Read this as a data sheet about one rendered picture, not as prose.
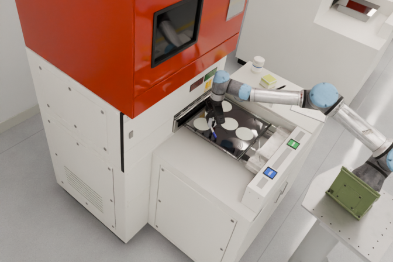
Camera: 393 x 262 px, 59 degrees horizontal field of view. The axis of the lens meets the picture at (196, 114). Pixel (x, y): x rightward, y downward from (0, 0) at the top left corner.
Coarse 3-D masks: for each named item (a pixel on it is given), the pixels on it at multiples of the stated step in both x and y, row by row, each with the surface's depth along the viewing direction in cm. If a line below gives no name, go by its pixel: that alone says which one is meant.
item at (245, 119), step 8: (232, 104) 212; (224, 112) 206; (232, 112) 207; (240, 112) 208; (248, 112) 209; (192, 120) 197; (240, 120) 203; (248, 120) 203; (256, 120) 204; (192, 128) 193; (216, 128) 195; (224, 128) 196; (248, 128) 199; (256, 128) 200; (264, 128) 200; (208, 136) 190; (216, 136) 191; (224, 136) 191; (232, 136) 192; (256, 136) 195; (224, 144) 187; (232, 144) 188; (240, 144) 189; (248, 144) 189; (232, 152) 184; (240, 152) 184
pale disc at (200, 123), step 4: (196, 120) 198; (200, 120) 198; (204, 120) 198; (196, 124) 196; (200, 124) 196; (204, 124) 196; (196, 128) 193; (200, 128) 194; (204, 128) 194; (208, 128) 194
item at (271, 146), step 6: (276, 132) 202; (270, 138) 198; (276, 138) 198; (282, 138) 199; (264, 144) 194; (270, 144) 194; (276, 144) 195; (264, 150) 190; (270, 150) 191; (264, 162) 184; (252, 168) 180
